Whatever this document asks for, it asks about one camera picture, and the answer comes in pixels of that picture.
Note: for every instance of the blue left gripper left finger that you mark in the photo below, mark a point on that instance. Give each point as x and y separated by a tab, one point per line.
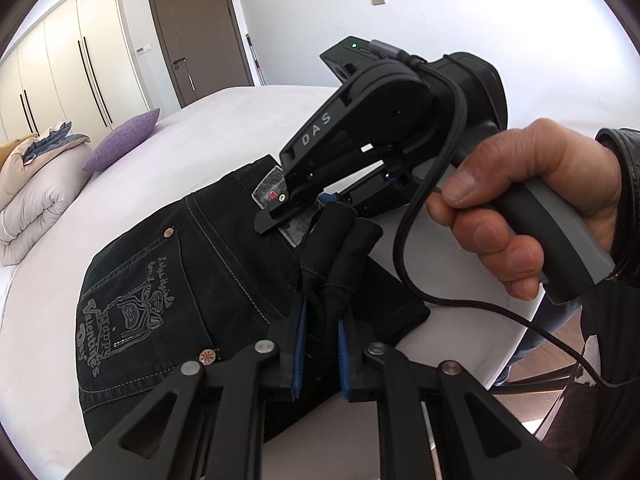
299	354

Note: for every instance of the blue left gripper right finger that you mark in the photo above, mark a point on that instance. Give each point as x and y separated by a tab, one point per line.
350	359

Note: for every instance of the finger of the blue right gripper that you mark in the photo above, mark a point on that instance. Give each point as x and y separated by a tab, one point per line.
329	198

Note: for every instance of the black denim pants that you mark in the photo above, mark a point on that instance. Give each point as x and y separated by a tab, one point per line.
192	281

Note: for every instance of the person's right hand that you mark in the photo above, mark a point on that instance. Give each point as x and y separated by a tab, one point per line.
582	171

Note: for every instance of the white bed sheet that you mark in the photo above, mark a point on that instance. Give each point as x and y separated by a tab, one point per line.
189	149

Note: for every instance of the brown wooden door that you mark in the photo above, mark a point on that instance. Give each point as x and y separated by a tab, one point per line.
202	47

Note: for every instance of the purple cushion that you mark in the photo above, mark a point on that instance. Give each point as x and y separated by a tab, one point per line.
122	140

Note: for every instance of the folded grey blue cloth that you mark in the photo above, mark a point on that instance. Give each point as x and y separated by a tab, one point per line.
58	136

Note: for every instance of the white wardrobe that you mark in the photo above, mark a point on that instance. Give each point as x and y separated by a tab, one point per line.
74	65

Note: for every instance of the black leather jacket sleeve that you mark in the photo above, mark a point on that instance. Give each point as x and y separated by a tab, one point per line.
612	313

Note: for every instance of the folded beige duvet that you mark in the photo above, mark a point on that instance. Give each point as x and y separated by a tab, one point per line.
33	200

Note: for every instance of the yellow pillow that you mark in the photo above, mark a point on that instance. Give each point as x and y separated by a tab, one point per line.
12	154

